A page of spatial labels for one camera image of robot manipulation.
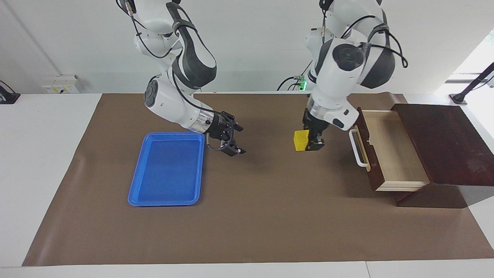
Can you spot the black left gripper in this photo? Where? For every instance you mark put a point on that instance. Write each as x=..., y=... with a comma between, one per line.
x=314, y=124

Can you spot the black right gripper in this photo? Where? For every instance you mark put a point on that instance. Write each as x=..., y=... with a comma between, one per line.
x=220, y=125

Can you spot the yellow cube block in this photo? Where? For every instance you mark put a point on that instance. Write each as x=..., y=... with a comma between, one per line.
x=301, y=141

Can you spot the dark wood drawer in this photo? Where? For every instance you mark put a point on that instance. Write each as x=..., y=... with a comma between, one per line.
x=397, y=154

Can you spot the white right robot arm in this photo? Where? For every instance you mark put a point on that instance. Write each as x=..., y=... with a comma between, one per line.
x=166, y=100

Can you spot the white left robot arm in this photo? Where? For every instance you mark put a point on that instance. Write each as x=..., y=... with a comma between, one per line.
x=335, y=77

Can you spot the dark wooden drawer cabinet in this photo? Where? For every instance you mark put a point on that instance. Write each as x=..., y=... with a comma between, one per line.
x=444, y=143

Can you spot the brown table mat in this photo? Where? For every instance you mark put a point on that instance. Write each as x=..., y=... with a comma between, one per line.
x=278, y=200

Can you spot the blue plastic tray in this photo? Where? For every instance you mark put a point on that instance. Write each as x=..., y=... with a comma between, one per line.
x=166, y=173

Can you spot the black camera stand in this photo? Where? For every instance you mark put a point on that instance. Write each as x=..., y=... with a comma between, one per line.
x=459, y=98

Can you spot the white wall socket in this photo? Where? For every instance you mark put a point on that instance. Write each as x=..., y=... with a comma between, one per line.
x=60, y=85

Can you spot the black desk mount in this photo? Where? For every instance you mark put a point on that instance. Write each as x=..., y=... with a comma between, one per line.
x=7, y=98

